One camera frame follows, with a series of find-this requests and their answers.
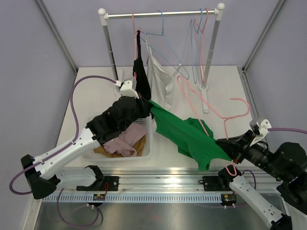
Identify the right aluminium frame post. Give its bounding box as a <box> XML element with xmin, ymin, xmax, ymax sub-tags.
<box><xmin>242</xmin><ymin>0</ymin><xmax>288</xmax><ymax>74</ymax></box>

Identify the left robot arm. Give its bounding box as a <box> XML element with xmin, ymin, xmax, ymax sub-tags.
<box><xmin>21</xmin><ymin>96</ymin><xmax>152</xmax><ymax>199</ymax></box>

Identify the black tank top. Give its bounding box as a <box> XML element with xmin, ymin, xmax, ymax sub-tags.
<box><xmin>133</xmin><ymin>30</ymin><xmax>152</xmax><ymax>101</ymax></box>

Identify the white tank top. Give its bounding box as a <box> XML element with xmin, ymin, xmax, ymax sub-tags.
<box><xmin>145</xmin><ymin>36</ymin><xmax>181</xmax><ymax>111</ymax></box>

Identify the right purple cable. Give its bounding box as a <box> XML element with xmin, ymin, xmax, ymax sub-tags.
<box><xmin>268</xmin><ymin>127</ymin><xmax>307</xmax><ymax>135</ymax></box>

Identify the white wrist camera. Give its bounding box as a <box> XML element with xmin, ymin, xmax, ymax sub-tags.
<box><xmin>115</xmin><ymin>78</ymin><xmax>139</xmax><ymax>99</ymax></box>
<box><xmin>247</xmin><ymin>117</ymin><xmax>272</xmax><ymax>147</ymax></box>

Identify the brown tank top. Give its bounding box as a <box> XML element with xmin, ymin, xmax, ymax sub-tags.
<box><xmin>93</xmin><ymin>136</ymin><xmax>146</xmax><ymax>158</ymax></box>

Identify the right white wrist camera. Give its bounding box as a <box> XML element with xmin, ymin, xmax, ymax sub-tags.
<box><xmin>247</xmin><ymin>117</ymin><xmax>272</xmax><ymax>147</ymax></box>

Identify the mauve tank top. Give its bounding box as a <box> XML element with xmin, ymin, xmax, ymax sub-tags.
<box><xmin>94</xmin><ymin>123</ymin><xmax>147</xmax><ymax>158</ymax></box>

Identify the green tank top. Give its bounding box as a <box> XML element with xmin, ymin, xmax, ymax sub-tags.
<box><xmin>150</xmin><ymin>101</ymin><xmax>231</xmax><ymax>171</ymax></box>

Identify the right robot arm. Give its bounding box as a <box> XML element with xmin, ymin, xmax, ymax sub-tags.
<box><xmin>216</xmin><ymin>134</ymin><xmax>307</xmax><ymax>230</ymax></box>

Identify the white slotted cable duct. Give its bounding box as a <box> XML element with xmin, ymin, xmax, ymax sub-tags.
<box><xmin>43</xmin><ymin>193</ymin><xmax>222</xmax><ymax>203</ymax></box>

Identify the aluminium frame post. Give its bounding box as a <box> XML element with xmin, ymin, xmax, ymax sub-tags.
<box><xmin>34</xmin><ymin>0</ymin><xmax>78</xmax><ymax>75</ymax></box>
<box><xmin>242</xmin><ymin>0</ymin><xmax>288</xmax><ymax>74</ymax></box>

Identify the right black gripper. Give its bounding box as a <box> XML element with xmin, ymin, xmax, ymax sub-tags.
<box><xmin>216</xmin><ymin>128</ymin><xmax>287</xmax><ymax>179</ymax></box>

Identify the left aluminium frame post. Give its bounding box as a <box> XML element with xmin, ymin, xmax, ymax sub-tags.
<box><xmin>34</xmin><ymin>0</ymin><xmax>78</xmax><ymax>75</ymax></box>

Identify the blue hanger with mauve top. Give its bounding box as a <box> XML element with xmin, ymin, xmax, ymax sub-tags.
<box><xmin>190</xmin><ymin>20</ymin><xmax>202</xmax><ymax>84</ymax></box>

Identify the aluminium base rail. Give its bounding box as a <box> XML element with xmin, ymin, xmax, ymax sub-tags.
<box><xmin>43</xmin><ymin>166</ymin><xmax>279</xmax><ymax>193</ymax></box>

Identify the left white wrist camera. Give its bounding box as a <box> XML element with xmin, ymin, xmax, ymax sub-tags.
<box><xmin>115</xmin><ymin>78</ymin><xmax>139</xmax><ymax>99</ymax></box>

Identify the pink hanger with green top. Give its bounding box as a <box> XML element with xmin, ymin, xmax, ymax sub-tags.
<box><xmin>177</xmin><ymin>76</ymin><xmax>251</xmax><ymax>177</ymax></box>

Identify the pink hanger with brown top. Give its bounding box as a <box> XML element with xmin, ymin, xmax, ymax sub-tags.
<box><xmin>193</xmin><ymin>8</ymin><xmax>209</xmax><ymax>83</ymax></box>

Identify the pink hanger with black top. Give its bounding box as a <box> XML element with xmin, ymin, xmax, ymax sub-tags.
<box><xmin>132</xmin><ymin>13</ymin><xmax>141</xmax><ymax>80</ymax></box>

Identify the white metal clothes rack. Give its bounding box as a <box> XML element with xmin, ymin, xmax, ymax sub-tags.
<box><xmin>98</xmin><ymin>3</ymin><xmax>225</xmax><ymax>113</ymax></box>

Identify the blue hanger with white top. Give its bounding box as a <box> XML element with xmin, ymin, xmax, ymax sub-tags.
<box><xmin>143</xmin><ymin>10</ymin><xmax>190</xmax><ymax>80</ymax></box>

